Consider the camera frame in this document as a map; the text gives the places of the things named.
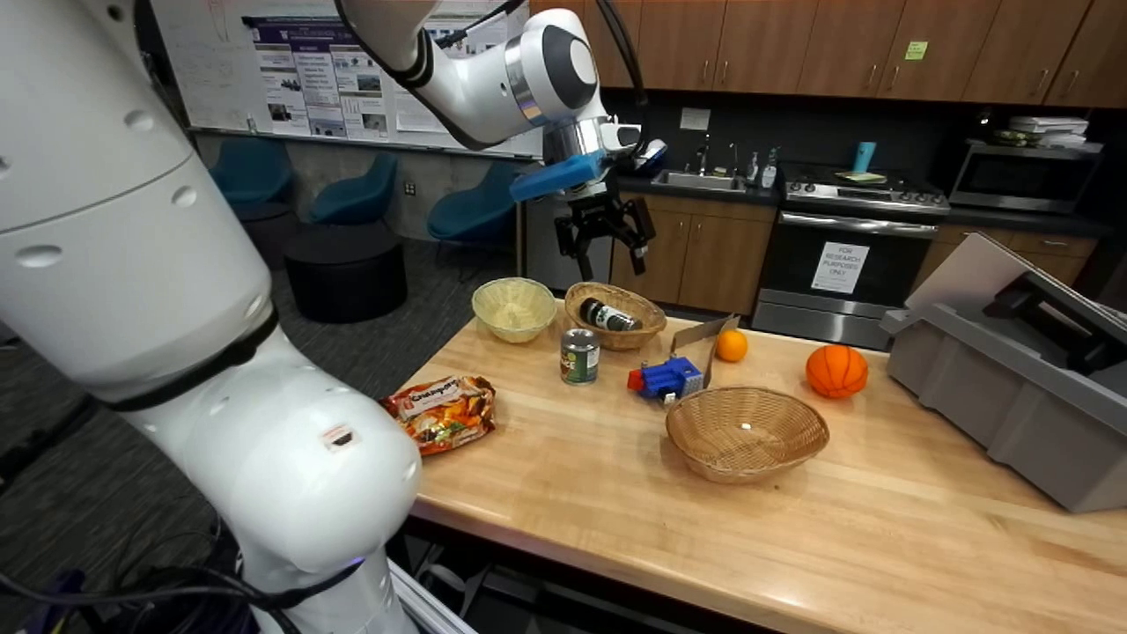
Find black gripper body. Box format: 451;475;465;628
567;187;647;241

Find orange fruit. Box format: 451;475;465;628
711;326;753;367

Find stainless dishwasher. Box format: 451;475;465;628
523;194;615;295

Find double door wooden base cabinet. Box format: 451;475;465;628
608;190;783;322

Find dark bottle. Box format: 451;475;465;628
577;295;645;333

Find steel kitchen sink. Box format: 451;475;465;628
647;164;750;198

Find pale yellow wicker basket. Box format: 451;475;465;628
469;276;565;347

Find oval brown wicker basket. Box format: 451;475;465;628
561;277;669;356

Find blue chair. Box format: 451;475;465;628
209;138;298;223
303;150;407;229
423;160;537;252

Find metal tin can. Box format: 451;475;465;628
558;325;606;386

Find blue red toy block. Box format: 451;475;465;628
625;353;709;410

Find soap bottle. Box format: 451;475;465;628
750;146;783;194

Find white paper notice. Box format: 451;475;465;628
808;235;873;298

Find stainless steel oven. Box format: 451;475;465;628
746;174;956;353

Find orange snack bag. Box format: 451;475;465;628
385;374;503;460

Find round brown wicker basket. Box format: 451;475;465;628
662;383;835;488

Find black round ottoman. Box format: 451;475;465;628
283;219;411;326

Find orange mini basketball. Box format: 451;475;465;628
804;343;873;405

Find stainless microwave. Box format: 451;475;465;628
947;134;1111;219

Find narrow wooden base cabinet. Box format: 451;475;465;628
928;223;1111;288

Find grey plastic bin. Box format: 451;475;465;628
883;229;1127;517

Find stack of plates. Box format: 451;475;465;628
1005;108;1096;150

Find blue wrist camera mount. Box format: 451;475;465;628
509;148;613;208

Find wooden wall cabinets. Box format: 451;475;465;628
526;0;1127;113

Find research wall poster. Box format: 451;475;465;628
149;0;547;164

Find black floor cables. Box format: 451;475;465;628
0;560;303;634

